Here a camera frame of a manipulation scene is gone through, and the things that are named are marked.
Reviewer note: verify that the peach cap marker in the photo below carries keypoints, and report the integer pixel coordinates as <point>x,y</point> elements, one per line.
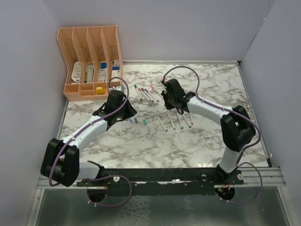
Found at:
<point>154,89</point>

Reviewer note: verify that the white red box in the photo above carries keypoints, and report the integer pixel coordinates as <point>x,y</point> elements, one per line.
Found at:
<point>115,68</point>

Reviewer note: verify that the white stapler package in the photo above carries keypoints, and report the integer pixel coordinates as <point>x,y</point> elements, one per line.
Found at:
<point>89,73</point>

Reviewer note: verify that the teal cap marker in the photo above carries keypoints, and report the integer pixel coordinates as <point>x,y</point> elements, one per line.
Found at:
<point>171,120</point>

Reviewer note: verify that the aluminium frame rail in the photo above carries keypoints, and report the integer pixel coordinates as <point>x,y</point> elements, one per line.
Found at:
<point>244,176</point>

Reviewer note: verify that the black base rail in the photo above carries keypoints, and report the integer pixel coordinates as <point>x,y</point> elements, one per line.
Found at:
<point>115,186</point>

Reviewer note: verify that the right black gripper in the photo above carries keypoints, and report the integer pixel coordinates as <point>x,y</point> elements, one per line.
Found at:
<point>168,106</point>

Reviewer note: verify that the grey cap marker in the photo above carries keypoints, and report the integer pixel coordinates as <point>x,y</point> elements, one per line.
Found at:
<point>163,125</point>

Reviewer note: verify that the peach plastic file organizer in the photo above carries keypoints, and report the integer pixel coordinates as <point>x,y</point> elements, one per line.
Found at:
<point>89,45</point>

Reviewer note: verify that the yellow tape measure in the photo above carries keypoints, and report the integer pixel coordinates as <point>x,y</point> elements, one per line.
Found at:
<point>99,91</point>

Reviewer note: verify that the pink cap marker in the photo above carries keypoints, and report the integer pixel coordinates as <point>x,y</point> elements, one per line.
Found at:
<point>141,92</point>

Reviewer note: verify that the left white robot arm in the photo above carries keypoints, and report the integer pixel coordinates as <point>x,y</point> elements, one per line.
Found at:
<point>61,163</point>

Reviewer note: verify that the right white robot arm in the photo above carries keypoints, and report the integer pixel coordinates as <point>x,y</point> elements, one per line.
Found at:
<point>237,129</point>

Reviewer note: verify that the blue white box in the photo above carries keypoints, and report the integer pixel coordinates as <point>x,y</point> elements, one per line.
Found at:
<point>102,72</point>

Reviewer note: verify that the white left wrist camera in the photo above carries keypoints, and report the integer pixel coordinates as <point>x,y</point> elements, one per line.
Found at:
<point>120,88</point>

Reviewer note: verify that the light blue marker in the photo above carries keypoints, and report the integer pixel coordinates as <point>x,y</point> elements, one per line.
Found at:
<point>179,120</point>

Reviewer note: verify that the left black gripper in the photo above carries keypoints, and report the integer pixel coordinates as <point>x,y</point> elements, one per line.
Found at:
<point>131,111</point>

